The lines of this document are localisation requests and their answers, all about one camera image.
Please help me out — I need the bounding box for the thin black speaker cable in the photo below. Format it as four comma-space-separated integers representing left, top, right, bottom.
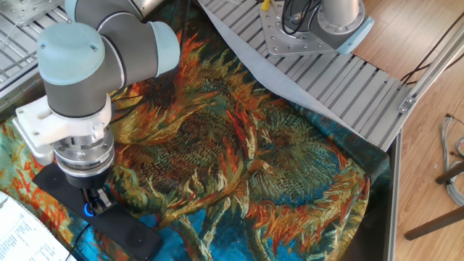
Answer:
65, 223, 91, 261

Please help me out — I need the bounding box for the white printed paper sheet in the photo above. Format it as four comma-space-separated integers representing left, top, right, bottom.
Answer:
0, 191, 77, 261

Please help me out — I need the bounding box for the sunflower painting cloth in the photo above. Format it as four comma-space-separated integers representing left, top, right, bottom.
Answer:
0, 0, 392, 261

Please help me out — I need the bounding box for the black base cable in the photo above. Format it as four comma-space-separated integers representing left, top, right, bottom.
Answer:
281, 0, 323, 36

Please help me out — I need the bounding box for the black knob blue light ring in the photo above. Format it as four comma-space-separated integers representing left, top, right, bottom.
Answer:
83, 201, 99, 218

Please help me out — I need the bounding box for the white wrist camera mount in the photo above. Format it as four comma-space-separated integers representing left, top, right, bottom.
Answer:
11, 93, 113, 167

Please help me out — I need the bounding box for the grey cable bundle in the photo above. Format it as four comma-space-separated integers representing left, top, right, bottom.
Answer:
439, 114, 464, 207

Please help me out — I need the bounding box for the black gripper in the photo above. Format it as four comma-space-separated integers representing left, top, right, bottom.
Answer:
67, 165, 114, 217

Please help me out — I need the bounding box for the dark wooden furniture leg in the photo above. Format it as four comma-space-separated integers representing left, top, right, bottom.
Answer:
434, 161, 464, 185
404, 205, 464, 241

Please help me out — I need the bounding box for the aluminium frame beam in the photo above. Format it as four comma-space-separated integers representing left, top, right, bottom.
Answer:
398, 21, 464, 115
384, 130, 403, 261

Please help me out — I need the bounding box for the silver mounting plate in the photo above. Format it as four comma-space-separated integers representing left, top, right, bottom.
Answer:
0, 0, 65, 28
259, 1, 344, 58

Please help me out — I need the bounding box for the black bar speaker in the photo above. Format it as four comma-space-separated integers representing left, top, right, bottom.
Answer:
31, 162, 164, 261

